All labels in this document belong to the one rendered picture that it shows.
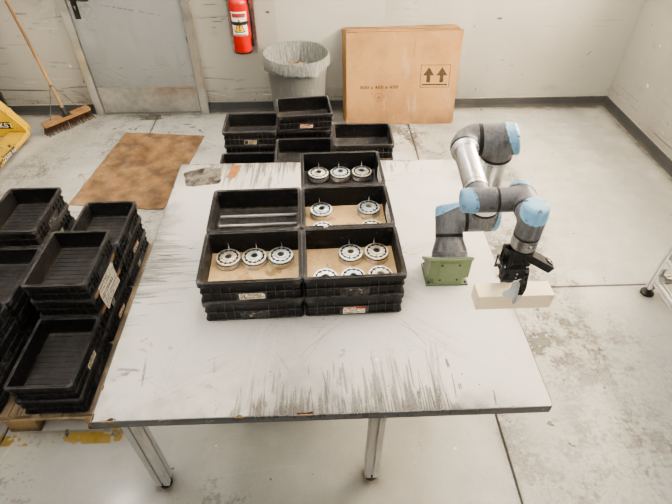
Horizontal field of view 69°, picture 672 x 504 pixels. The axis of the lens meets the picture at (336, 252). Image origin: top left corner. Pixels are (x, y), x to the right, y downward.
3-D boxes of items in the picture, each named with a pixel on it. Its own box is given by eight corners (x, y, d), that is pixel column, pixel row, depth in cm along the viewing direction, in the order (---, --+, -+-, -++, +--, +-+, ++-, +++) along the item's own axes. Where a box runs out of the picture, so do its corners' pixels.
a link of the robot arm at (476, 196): (445, 119, 177) (463, 191, 139) (476, 117, 176) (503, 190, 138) (443, 148, 184) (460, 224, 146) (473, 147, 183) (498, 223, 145)
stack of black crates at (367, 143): (385, 176, 372) (389, 122, 342) (389, 200, 350) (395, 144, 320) (332, 177, 371) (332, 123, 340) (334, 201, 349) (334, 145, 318)
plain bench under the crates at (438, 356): (437, 246, 335) (454, 158, 287) (506, 487, 218) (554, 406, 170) (203, 252, 330) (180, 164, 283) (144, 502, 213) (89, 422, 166)
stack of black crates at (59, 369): (57, 345, 257) (39, 317, 241) (114, 344, 257) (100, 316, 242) (24, 416, 227) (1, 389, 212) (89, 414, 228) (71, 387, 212)
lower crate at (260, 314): (303, 267, 221) (302, 247, 213) (305, 319, 199) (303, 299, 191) (214, 271, 219) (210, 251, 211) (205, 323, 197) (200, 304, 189)
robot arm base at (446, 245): (460, 255, 218) (460, 233, 217) (473, 257, 203) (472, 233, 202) (427, 256, 216) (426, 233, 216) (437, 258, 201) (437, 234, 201)
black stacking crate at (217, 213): (301, 207, 235) (300, 188, 227) (302, 249, 213) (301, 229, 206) (218, 210, 233) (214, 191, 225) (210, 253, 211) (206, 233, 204)
